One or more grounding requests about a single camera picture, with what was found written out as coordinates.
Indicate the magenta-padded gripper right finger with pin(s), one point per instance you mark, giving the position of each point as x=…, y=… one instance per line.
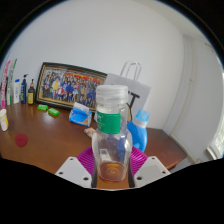
x=151, y=170

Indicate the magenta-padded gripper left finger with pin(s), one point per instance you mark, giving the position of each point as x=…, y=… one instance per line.
x=73, y=170

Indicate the clear green-labelled drink bottle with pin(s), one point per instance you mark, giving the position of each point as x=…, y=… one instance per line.
x=111, y=150

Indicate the blue detergent jug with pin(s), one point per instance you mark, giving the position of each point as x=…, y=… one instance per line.
x=139, y=133

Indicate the small snack packet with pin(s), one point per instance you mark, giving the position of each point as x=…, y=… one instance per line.
x=89, y=132

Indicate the blue tissue pack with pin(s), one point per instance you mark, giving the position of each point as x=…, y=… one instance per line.
x=79, y=116

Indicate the flat round red coaster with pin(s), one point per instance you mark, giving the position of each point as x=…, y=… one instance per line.
x=21, y=140

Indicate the white paper gift bag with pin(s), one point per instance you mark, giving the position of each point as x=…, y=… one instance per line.
x=140, y=91

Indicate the framed group photo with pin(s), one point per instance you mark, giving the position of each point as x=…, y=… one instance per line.
x=66, y=86

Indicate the dark yellow-labelled pump bottle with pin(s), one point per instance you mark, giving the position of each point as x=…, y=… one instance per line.
x=31, y=96

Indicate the dark blue pump bottle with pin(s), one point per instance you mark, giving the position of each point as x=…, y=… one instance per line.
x=24, y=91

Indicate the white bottle with blue cap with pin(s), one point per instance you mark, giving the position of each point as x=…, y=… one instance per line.
x=17, y=93

